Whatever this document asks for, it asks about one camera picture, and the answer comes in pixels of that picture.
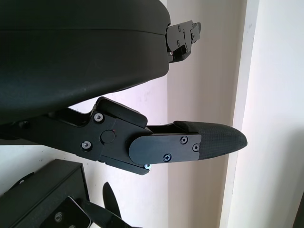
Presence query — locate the black camera box base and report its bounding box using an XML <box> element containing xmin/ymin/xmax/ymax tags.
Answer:
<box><xmin>0</xmin><ymin>159</ymin><xmax>91</xmax><ymax>228</ymax></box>

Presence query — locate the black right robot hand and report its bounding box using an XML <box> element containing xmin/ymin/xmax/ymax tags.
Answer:
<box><xmin>81</xmin><ymin>181</ymin><xmax>133</xmax><ymax>228</ymax></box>

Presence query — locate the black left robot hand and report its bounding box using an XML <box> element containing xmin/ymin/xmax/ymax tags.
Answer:
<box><xmin>0</xmin><ymin>0</ymin><xmax>249</xmax><ymax>176</ymax></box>

